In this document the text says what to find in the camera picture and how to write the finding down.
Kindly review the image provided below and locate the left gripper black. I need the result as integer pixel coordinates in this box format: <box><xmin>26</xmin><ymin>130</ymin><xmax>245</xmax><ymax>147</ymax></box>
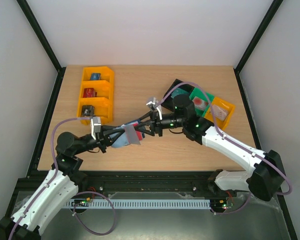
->
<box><xmin>73</xmin><ymin>125</ymin><xmax>125</xmax><ymax>156</ymax></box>

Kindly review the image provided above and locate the blue leather card holder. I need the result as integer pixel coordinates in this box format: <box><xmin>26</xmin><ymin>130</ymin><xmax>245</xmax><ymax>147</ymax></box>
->
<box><xmin>120</xmin><ymin>120</ymin><xmax>140</xmax><ymax>147</ymax></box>

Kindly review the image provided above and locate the red credit card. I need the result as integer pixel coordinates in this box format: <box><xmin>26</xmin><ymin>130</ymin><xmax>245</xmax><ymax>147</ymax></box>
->
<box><xmin>136</xmin><ymin>131</ymin><xmax>145</xmax><ymax>141</ymax></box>

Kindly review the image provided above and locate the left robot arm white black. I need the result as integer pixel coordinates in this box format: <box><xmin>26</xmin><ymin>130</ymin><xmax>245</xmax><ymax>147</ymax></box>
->
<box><xmin>0</xmin><ymin>123</ymin><xmax>117</xmax><ymax>240</ymax></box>

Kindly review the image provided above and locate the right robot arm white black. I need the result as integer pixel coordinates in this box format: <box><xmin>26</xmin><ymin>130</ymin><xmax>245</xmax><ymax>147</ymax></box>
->
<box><xmin>141</xmin><ymin>94</ymin><xmax>284</xmax><ymax>202</ymax></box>

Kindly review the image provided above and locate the dark card in yellow bin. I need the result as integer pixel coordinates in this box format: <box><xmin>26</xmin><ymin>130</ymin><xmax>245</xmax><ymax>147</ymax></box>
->
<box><xmin>80</xmin><ymin>105</ymin><xmax>95</xmax><ymax>117</ymax></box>

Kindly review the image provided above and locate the red card in yellow bin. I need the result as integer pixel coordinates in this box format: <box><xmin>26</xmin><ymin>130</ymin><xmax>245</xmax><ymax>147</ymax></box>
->
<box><xmin>82</xmin><ymin>88</ymin><xmax>97</xmax><ymax>98</ymax></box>

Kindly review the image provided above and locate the red card in green bin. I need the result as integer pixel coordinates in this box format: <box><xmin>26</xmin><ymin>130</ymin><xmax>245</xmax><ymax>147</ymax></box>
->
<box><xmin>192</xmin><ymin>96</ymin><xmax>208</xmax><ymax>111</ymax></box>

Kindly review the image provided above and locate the blue card in yellow bin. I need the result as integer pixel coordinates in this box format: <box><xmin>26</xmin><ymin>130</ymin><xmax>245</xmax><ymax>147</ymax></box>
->
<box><xmin>90</xmin><ymin>72</ymin><xmax>101</xmax><ymax>81</ymax></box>

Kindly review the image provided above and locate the pale card in yellow bin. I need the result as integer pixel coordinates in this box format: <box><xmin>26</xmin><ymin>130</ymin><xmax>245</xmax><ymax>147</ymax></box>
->
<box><xmin>212</xmin><ymin>104</ymin><xmax>229</xmax><ymax>121</ymax></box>

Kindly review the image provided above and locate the black bin right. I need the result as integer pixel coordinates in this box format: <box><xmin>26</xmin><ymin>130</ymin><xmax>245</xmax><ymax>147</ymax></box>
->
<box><xmin>161</xmin><ymin>78</ymin><xmax>194</xmax><ymax>111</ymax></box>

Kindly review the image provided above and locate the yellow bin near left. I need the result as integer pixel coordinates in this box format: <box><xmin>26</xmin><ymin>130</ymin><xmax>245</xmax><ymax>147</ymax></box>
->
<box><xmin>76</xmin><ymin>97</ymin><xmax>114</xmax><ymax>124</ymax></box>

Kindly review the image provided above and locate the yellow bin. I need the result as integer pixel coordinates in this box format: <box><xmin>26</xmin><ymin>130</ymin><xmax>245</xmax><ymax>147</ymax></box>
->
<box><xmin>81</xmin><ymin>66</ymin><xmax>115</xmax><ymax>83</ymax></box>
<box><xmin>76</xmin><ymin>97</ymin><xmax>114</xmax><ymax>124</ymax></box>
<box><xmin>211</xmin><ymin>96</ymin><xmax>236</xmax><ymax>130</ymax></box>
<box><xmin>79</xmin><ymin>80</ymin><xmax>114</xmax><ymax>100</ymax></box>

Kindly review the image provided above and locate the yellow bin middle left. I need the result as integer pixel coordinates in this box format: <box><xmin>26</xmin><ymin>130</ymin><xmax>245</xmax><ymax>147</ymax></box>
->
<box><xmin>79</xmin><ymin>80</ymin><xmax>114</xmax><ymax>100</ymax></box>

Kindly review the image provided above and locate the green bin right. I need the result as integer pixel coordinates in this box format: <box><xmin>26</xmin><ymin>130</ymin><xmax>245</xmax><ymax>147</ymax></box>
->
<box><xmin>189</xmin><ymin>88</ymin><xmax>215</xmax><ymax>117</ymax></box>

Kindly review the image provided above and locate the yellow bin far left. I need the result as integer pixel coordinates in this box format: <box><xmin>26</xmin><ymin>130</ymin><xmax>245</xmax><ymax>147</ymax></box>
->
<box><xmin>81</xmin><ymin>66</ymin><xmax>115</xmax><ymax>83</ymax></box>

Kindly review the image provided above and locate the yellow bin right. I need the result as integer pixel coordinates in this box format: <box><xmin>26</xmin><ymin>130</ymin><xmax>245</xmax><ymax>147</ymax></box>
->
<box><xmin>211</xmin><ymin>96</ymin><xmax>236</xmax><ymax>130</ymax></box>

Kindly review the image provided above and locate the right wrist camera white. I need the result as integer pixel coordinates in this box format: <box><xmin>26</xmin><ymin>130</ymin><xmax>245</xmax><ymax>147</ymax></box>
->
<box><xmin>146</xmin><ymin>96</ymin><xmax>163</xmax><ymax>120</ymax></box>

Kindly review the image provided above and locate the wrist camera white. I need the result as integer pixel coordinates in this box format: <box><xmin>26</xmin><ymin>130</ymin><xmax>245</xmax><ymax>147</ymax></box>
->
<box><xmin>90</xmin><ymin>116</ymin><xmax>102</xmax><ymax>140</ymax></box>
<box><xmin>146</xmin><ymin>96</ymin><xmax>163</xmax><ymax>120</ymax></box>

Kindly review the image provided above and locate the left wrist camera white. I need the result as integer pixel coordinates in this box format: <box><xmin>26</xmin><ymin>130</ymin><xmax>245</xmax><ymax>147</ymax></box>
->
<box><xmin>90</xmin><ymin>116</ymin><xmax>102</xmax><ymax>140</ymax></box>

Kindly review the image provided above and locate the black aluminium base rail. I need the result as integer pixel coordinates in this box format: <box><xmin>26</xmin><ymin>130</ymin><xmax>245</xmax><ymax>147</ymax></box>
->
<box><xmin>14</xmin><ymin>170</ymin><xmax>281</xmax><ymax>198</ymax></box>

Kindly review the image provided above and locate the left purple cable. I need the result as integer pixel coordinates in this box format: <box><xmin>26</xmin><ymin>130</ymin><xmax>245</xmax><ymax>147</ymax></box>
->
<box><xmin>8</xmin><ymin>117</ymin><xmax>116</xmax><ymax>240</ymax></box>

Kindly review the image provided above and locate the purple cable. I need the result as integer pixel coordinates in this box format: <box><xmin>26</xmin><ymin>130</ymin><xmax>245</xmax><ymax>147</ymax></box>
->
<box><xmin>157</xmin><ymin>81</ymin><xmax>293</xmax><ymax>216</ymax></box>
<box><xmin>8</xmin><ymin>117</ymin><xmax>116</xmax><ymax>240</ymax></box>

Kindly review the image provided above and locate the slotted grey cable duct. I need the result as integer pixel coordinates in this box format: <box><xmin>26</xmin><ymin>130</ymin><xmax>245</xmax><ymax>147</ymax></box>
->
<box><xmin>62</xmin><ymin>199</ymin><xmax>211</xmax><ymax>210</ymax></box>

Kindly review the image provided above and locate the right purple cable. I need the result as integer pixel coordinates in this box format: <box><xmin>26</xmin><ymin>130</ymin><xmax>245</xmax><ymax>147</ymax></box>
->
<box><xmin>157</xmin><ymin>81</ymin><xmax>293</xmax><ymax>216</ymax></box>

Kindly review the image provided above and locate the left black frame post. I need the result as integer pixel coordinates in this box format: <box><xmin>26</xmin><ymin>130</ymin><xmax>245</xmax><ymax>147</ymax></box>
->
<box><xmin>16</xmin><ymin>0</ymin><xmax>66</xmax><ymax>73</ymax></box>

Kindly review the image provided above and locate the black frame post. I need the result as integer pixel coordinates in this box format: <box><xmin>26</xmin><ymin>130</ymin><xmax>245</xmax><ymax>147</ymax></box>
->
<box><xmin>234</xmin><ymin>0</ymin><xmax>285</xmax><ymax>73</ymax></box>
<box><xmin>16</xmin><ymin>0</ymin><xmax>66</xmax><ymax>73</ymax></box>

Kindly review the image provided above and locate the right black frame post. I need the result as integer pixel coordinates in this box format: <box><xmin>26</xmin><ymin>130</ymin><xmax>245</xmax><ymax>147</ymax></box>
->
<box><xmin>234</xmin><ymin>0</ymin><xmax>285</xmax><ymax>73</ymax></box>

